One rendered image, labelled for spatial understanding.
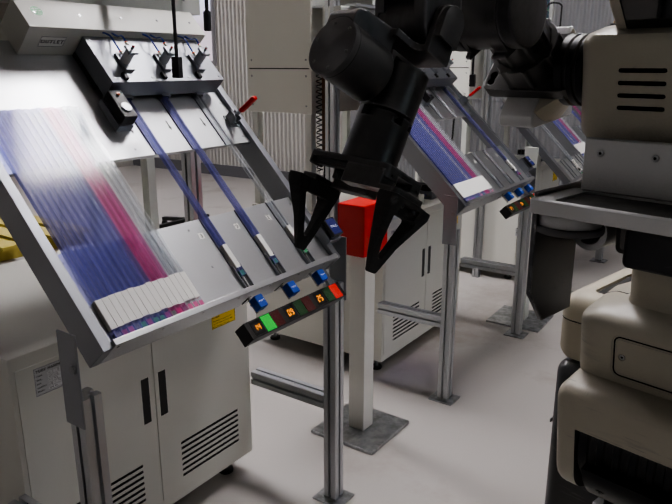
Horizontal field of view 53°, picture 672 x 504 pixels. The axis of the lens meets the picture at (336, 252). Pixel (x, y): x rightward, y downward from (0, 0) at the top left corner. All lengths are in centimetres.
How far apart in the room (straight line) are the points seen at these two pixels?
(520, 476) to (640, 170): 150
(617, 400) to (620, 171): 27
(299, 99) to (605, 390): 196
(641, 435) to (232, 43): 680
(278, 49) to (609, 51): 198
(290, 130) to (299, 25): 435
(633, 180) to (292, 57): 198
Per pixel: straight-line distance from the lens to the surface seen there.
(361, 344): 216
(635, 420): 86
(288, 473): 212
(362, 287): 209
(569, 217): 74
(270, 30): 271
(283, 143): 700
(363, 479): 209
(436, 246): 289
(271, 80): 271
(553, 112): 90
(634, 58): 81
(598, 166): 81
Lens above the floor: 118
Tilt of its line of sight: 16 degrees down
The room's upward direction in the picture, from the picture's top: straight up
